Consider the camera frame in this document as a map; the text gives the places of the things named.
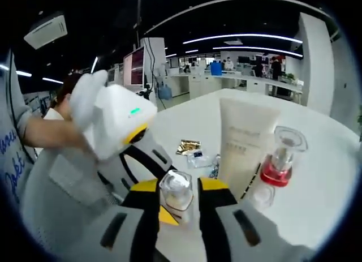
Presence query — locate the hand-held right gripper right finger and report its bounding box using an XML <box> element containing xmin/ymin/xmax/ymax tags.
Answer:
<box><xmin>197</xmin><ymin>177</ymin><xmax>287</xmax><ymax>262</ymax></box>

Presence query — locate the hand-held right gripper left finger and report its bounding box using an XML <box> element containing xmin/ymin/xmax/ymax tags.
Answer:
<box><xmin>97</xmin><ymin>178</ymin><xmax>160</xmax><ymax>262</ymax></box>

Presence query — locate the gold foil skincare sachet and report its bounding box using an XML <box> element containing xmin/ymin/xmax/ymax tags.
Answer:
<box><xmin>175</xmin><ymin>139</ymin><xmax>203</xmax><ymax>156</ymax></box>

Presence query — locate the silver navy skincare sachet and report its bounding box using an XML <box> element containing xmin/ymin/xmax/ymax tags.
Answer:
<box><xmin>208</xmin><ymin>154</ymin><xmax>223</xmax><ymax>179</ymax></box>

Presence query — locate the small clear skincare sachet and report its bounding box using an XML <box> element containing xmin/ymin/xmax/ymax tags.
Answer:
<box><xmin>186</xmin><ymin>150</ymin><xmax>210</xmax><ymax>170</ymax></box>

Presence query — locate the clear jar with red base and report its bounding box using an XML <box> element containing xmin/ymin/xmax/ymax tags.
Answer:
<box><xmin>259</xmin><ymin>125</ymin><xmax>308</xmax><ymax>188</ymax></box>

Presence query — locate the tall white skincare tube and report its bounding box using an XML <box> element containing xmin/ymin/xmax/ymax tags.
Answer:
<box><xmin>219</xmin><ymin>97</ymin><xmax>281</xmax><ymax>201</ymax></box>

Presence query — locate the black tripod stand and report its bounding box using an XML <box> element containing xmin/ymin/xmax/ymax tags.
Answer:
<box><xmin>138</xmin><ymin>85</ymin><xmax>159</xmax><ymax>100</ymax></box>

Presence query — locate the white mesh office chair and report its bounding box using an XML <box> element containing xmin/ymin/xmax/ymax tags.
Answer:
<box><xmin>21</xmin><ymin>143</ymin><xmax>133</xmax><ymax>246</ymax></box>

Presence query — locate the white-framed monitor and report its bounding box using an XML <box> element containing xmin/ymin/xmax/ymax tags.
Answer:
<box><xmin>123</xmin><ymin>45</ymin><xmax>146</xmax><ymax>87</ymax></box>

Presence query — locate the blue water jug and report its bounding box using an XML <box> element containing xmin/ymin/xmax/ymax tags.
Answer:
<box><xmin>157</xmin><ymin>81</ymin><xmax>173</xmax><ymax>100</ymax></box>

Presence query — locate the black ceiling pole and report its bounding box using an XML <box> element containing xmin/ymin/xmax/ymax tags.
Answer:
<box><xmin>137</xmin><ymin>0</ymin><xmax>142</xmax><ymax>48</ymax></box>

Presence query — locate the white shirt blue lettering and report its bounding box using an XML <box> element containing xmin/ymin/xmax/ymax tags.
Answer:
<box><xmin>0</xmin><ymin>49</ymin><xmax>37</xmax><ymax>209</ymax></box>

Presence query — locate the ceiling air conditioner unit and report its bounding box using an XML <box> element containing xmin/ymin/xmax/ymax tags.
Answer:
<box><xmin>24</xmin><ymin>14</ymin><xmax>68</xmax><ymax>50</ymax></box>

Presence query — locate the long white counter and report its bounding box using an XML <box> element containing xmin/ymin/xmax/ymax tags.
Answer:
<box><xmin>166</xmin><ymin>69</ymin><xmax>305</xmax><ymax>104</ymax></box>

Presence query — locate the ceiling light strip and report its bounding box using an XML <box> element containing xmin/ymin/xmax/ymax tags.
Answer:
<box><xmin>182</xmin><ymin>33</ymin><xmax>304</xmax><ymax>45</ymax></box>
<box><xmin>212</xmin><ymin>45</ymin><xmax>304</xmax><ymax>58</ymax></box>

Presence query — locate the potted green plant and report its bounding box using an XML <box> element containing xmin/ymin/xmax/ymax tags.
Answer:
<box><xmin>356</xmin><ymin>103</ymin><xmax>362</xmax><ymax>144</ymax></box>

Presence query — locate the black cable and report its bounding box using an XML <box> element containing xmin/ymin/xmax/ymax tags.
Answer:
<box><xmin>9</xmin><ymin>54</ymin><xmax>35</xmax><ymax>162</ymax></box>

